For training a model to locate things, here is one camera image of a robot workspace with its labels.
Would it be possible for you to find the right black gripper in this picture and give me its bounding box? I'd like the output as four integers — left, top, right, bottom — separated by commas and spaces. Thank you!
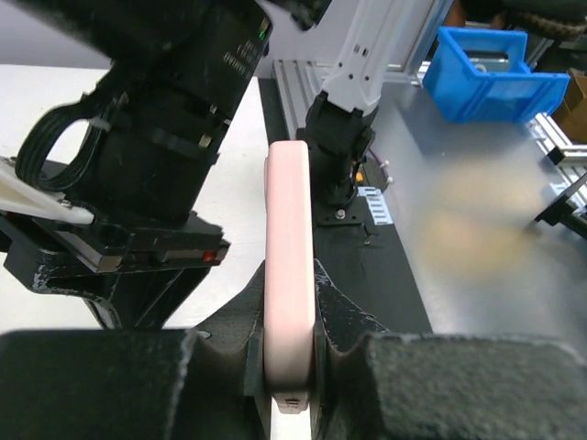
1, 213, 229, 330

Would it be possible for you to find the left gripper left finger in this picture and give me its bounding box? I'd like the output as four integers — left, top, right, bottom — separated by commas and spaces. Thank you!
1, 269, 271, 439

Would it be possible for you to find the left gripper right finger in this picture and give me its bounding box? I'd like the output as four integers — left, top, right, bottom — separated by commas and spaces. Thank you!
310, 263, 586, 439

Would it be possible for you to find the black phone pink case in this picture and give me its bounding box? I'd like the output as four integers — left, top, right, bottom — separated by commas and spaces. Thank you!
263, 140, 316, 414

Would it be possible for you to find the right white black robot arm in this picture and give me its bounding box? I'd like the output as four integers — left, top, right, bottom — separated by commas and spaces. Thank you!
1, 1, 431, 333

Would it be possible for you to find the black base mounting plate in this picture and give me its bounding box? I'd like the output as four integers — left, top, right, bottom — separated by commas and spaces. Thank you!
257, 77, 435, 336

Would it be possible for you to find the blue plastic storage bin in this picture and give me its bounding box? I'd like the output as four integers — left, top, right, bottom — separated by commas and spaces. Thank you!
423, 27, 570, 124

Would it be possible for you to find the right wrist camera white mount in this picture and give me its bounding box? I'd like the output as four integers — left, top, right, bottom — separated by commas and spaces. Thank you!
1, 157, 94, 225

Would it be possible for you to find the right white cable duct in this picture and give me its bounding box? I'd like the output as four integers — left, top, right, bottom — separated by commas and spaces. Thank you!
358, 186, 393, 226

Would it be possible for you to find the black bracket on rail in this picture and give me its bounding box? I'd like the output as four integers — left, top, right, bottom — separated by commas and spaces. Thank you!
535, 173, 587, 238

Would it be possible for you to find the front aluminium rail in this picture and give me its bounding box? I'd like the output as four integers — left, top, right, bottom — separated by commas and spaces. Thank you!
272, 60, 332, 139

